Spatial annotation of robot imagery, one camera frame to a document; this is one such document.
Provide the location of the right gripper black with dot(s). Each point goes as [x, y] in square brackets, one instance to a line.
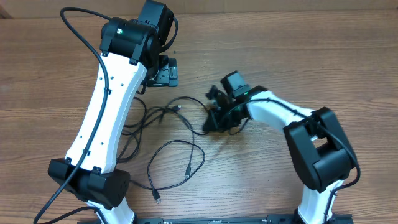
[219, 125]

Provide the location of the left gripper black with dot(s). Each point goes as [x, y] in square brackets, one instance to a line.
[168, 75]

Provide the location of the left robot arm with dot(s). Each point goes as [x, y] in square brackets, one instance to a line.
[131, 58]

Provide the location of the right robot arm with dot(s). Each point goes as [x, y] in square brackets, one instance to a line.
[322, 156]

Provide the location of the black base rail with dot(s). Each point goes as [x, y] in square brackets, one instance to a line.
[214, 221]

